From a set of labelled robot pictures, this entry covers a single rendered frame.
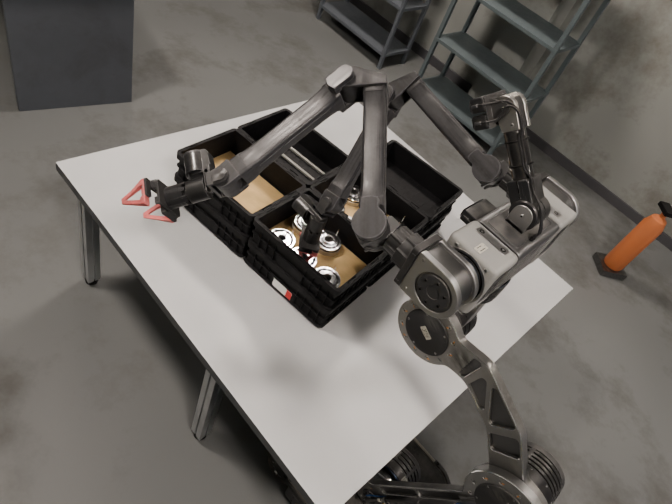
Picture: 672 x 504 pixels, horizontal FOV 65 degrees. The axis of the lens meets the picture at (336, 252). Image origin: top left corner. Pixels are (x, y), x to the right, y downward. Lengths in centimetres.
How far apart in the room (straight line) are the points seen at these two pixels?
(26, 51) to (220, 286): 204
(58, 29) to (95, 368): 189
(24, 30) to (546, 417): 343
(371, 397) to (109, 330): 131
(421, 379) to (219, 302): 75
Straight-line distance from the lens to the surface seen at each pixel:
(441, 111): 163
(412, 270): 113
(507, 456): 156
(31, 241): 297
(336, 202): 168
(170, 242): 203
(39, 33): 349
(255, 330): 184
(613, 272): 424
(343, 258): 196
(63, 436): 242
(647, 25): 476
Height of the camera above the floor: 222
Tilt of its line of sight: 45 degrees down
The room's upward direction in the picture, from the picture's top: 24 degrees clockwise
